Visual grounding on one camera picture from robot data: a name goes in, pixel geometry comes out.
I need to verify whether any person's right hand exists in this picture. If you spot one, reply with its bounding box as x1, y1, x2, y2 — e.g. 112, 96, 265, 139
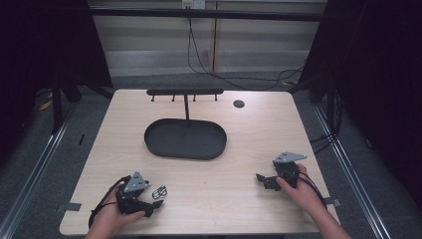
275, 162, 328, 217

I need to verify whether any black horizontal frame bar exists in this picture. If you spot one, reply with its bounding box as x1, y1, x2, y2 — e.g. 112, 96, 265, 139
89, 7, 325, 23

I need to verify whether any white wall socket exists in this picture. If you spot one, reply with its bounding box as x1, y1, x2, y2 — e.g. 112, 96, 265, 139
181, 0, 207, 10

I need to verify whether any black curtain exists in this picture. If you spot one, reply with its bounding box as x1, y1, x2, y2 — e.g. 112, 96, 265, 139
0, 0, 114, 167
298, 0, 422, 203

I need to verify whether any right hand-held gripper black cable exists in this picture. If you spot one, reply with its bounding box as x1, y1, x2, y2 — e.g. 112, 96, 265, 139
297, 170, 328, 209

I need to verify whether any grey tape strip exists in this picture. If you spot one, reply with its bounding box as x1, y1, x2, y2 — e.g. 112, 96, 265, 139
322, 196, 342, 207
55, 201, 83, 213

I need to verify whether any person's left hand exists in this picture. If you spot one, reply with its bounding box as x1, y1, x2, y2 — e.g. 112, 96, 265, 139
87, 181, 147, 235

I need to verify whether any long black wall cable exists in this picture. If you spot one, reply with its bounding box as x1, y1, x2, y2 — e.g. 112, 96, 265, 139
186, 16, 306, 92

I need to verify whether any yellow floor tape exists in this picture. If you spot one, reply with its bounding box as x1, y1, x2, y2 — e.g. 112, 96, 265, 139
37, 92, 55, 113

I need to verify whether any black frame leg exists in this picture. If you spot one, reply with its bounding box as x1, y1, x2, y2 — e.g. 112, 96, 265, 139
50, 84, 65, 135

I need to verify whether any black hook stand with tray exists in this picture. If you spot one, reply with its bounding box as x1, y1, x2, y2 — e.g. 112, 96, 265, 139
143, 88, 229, 161

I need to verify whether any bundle of black floor cables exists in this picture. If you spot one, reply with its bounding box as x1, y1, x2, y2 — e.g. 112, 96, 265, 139
309, 131, 337, 154

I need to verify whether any left hand-held gripper black cable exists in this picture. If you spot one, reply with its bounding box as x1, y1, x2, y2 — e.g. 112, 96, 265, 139
88, 175, 132, 230

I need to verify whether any silver metal key ring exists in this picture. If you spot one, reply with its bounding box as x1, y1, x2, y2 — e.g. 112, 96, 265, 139
151, 184, 168, 201

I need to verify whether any hand-held gripper black cable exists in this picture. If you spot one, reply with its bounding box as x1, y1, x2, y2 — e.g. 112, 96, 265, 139
297, 170, 328, 209
88, 175, 132, 230

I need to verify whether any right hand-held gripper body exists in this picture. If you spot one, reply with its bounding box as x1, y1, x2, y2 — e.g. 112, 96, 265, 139
272, 151, 309, 189

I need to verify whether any metal floor rail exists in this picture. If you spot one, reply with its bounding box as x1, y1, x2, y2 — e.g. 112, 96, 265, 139
313, 103, 394, 239
0, 106, 79, 239

